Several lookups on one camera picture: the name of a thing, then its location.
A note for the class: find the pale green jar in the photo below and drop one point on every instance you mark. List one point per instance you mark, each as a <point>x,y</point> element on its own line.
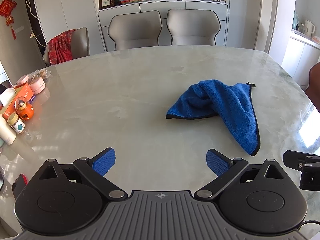
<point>295,20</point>

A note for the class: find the orange cardboard box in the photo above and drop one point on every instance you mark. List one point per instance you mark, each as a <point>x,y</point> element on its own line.
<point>21,93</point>

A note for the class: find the tall white cabinet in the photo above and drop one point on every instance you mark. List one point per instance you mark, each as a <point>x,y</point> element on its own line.
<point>70,5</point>

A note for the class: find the white bottle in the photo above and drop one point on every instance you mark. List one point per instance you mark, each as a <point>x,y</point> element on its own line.
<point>6,132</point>

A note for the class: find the clear snack bag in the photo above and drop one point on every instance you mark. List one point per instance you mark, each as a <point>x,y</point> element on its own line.
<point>40,74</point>

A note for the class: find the white branch decoration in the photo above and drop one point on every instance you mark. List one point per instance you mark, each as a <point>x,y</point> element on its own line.
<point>35,22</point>

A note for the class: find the white kettle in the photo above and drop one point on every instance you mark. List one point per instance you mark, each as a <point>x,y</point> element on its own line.
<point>307,27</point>

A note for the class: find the beige chair with draped cloth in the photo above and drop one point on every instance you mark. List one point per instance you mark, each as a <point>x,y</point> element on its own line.
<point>82,42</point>

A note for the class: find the orange snow globe toy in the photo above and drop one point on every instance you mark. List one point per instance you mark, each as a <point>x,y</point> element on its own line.
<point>23,110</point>

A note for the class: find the blue grey microfiber towel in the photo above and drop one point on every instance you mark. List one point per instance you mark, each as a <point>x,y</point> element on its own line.
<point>232,105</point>

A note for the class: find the red knot wall ornament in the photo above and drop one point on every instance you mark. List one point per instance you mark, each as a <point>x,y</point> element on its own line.
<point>8,6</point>

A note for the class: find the small jar with beige lid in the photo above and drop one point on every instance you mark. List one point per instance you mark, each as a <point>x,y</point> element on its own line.
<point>16,123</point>

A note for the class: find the white side counter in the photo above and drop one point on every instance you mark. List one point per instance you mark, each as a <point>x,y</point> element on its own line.
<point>300,55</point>

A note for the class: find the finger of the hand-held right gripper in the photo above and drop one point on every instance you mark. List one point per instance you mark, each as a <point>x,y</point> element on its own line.
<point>293,158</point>

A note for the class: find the brown chair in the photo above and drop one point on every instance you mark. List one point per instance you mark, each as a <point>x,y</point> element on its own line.
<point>314,85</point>

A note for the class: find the red phone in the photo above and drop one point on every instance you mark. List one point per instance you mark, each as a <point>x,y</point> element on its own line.
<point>20,185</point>

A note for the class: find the flower picture frame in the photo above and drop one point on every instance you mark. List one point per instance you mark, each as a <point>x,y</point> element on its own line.
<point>105,2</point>

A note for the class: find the pink round box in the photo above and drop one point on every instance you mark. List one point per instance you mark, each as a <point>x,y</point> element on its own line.
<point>37,86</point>
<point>23,80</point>

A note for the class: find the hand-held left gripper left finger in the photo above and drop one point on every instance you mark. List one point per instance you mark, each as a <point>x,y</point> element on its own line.
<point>105,161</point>

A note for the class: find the beige dining chair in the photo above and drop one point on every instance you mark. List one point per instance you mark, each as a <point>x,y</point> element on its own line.
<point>136,30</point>
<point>192,27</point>

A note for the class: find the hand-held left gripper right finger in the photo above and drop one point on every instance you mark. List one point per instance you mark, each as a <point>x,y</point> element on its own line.
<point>217,162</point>

